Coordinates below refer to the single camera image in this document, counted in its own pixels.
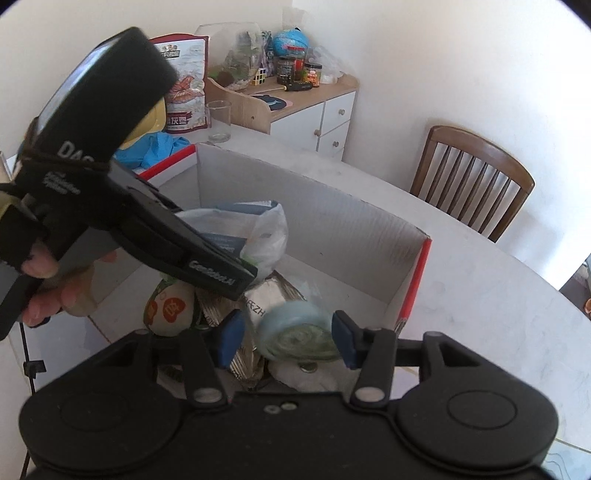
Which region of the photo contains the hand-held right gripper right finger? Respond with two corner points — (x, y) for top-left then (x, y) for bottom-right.
(331, 310), (492, 409)

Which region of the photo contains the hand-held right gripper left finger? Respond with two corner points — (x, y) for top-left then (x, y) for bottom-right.
(111, 309), (245, 409)

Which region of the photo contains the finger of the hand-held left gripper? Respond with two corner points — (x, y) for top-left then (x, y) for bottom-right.
(129, 187), (258, 278)

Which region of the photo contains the white tooth plush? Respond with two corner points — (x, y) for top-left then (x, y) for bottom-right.
(269, 360), (345, 393)

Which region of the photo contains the green tassel ornament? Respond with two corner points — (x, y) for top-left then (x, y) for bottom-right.
(255, 300), (345, 363)

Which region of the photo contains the egg-shaped plush pendant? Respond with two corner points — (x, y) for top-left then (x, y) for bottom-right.
(143, 276), (197, 337)

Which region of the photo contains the white plastic bag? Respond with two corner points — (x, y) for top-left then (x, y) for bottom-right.
(178, 200), (288, 282)

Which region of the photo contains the red and white cardboard box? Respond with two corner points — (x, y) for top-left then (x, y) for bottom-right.
(88, 143), (432, 398)

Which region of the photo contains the person's left hand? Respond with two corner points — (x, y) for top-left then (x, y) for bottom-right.
(0, 194), (95, 328)

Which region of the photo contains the dark blue small box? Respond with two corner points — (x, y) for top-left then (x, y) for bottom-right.
(201, 233), (245, 257)

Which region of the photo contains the yellow tissue box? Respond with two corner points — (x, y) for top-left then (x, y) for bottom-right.
(117, 97), (167, 151)

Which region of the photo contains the blue cloth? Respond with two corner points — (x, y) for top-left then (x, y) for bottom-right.
(115, 131), (192, 169)

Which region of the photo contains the red and white snack bag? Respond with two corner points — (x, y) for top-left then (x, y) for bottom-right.
(150, 34), (211, 134)

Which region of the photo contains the clear drinking glass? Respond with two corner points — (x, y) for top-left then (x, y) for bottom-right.
(206, 100), (232, 143)

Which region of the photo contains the glass fish bowl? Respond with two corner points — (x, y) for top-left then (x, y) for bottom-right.
(194, 22), (264, 88)

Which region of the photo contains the blue whale-shaped pad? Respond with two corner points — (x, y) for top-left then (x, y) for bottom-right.
(252, 92), (296, 112)

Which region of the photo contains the dark glass jar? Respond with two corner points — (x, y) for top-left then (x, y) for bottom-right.
(276, 56), (305, 84)

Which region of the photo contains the white sideboard cabinet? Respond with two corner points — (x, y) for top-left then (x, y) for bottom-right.
(228, 74), (360, 162)

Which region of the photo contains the blue globe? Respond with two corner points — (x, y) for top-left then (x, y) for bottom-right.
(271, 28), (308, 58)

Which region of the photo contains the clear crumpled plastic bag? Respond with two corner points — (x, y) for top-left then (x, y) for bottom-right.
(314, 46), (345, 84)

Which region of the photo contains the wooden slat-back chair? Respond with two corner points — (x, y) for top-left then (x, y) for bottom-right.
(410, 126), (535, 243)

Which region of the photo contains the black cable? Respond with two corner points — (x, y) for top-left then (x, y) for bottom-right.
(18, 320), (49, 462)

